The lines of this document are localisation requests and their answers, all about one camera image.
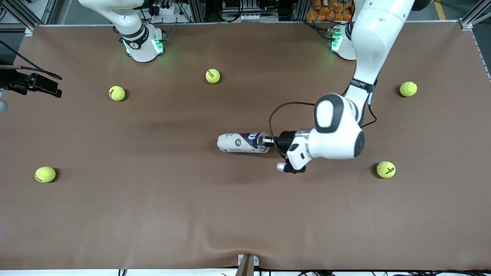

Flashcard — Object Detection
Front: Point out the metal table edge bracket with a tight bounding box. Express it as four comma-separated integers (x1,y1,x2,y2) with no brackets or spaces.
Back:
237,254,260,276

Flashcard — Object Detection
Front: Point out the brown table mat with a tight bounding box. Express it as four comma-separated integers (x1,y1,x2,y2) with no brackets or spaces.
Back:
0,21,491,271

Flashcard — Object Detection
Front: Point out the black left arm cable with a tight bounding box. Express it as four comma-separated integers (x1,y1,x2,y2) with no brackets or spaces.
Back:
269,101,377,159

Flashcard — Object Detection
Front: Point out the orange bags pile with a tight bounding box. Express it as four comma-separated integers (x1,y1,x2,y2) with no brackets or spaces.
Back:
306,0,353,22

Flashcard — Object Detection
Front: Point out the white blue tennis ball can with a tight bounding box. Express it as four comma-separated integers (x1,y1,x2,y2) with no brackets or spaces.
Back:
217,132,271,154

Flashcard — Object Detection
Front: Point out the white socket strip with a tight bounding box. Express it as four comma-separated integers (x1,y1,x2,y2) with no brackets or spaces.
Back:
239,14,279,22

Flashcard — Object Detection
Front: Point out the aluminium frame profile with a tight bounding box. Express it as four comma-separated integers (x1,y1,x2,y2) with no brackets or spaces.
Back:
460,0,491,30
0,0,58,36

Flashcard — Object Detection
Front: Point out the white power strip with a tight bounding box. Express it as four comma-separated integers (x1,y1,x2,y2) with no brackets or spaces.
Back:
152,4,181,16

